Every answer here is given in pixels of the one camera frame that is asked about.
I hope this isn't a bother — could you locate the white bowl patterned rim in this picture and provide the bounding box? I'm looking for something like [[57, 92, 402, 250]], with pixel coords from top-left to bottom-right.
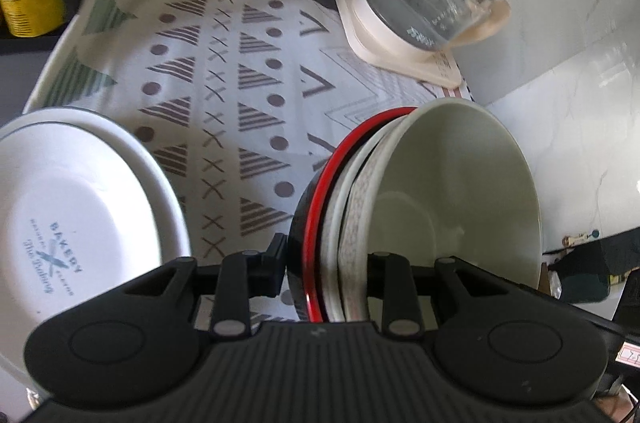
[[318, 115, 405, 322]]

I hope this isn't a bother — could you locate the red rimmed black bowl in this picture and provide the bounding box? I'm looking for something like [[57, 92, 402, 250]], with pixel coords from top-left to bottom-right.
[[286, 106, 416, 322]]

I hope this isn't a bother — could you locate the large cream white bowl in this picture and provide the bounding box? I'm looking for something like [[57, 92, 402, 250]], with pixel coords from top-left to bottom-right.
[[337, 98, 542, 321]]

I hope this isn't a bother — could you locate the white Bakery plate blue rim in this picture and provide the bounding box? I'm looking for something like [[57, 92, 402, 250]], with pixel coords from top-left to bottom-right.
[[1, 108, 191, 386]]

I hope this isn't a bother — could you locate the person's right hand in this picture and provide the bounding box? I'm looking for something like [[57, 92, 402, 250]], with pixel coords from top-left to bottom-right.
[[593, 389, 638, 422]]

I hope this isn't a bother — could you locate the patterned white table cloth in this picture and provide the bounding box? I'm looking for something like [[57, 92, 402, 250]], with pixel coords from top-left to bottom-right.
[[22, 0, 476, 329]]

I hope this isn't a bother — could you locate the cream kettle heating base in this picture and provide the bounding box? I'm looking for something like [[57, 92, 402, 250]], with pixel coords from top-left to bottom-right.
[[335, 0, 511, 89]]

